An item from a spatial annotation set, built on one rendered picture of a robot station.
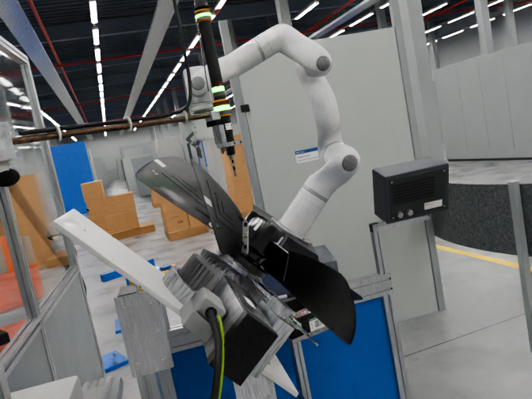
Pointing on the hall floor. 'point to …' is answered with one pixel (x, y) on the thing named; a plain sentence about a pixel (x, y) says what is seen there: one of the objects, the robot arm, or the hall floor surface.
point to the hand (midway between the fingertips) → (210, 153)
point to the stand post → (146, 385)
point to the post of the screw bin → (300, 369)
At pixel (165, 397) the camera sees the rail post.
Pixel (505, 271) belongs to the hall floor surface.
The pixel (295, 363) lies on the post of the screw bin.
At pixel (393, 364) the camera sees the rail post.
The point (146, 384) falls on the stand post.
